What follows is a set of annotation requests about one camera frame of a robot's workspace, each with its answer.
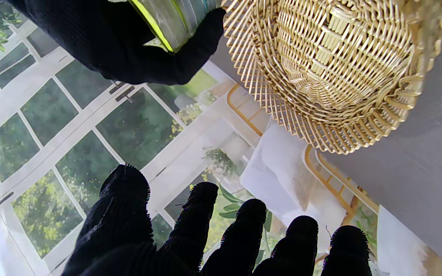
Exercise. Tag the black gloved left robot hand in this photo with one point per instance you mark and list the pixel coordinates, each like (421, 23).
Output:
(121, 230)

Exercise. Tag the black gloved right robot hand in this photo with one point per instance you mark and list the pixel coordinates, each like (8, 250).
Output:
(102, 42)

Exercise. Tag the yellow round culture dish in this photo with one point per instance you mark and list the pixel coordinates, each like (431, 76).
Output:
(194, 13)
(163, 19)

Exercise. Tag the blue round culture dish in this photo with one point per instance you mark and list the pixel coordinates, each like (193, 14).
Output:
(211, 4)

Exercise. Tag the oval wicker basket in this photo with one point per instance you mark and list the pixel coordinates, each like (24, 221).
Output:
(340, 76)

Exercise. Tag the white french door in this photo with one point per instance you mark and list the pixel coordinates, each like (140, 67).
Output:
(10, 92)
(136, 126)

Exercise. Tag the yellow flowers in pale pot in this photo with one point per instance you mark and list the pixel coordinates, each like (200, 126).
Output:
(188, 113)

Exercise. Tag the broad-leaf green plant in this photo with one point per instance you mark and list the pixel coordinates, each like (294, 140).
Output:
(232, 207)

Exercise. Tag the flowering plant in white pot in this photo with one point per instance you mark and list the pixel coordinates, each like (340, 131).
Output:
(221, 161)

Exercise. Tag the white cushioned lounge chair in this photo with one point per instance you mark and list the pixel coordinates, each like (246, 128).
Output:
(401, 245)
(278, 172)

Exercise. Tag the white throw pillow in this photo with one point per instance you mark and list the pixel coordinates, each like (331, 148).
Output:
(286, 184)

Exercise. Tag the large leafy potted tree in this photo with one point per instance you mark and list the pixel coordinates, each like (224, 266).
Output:
(366, 230)

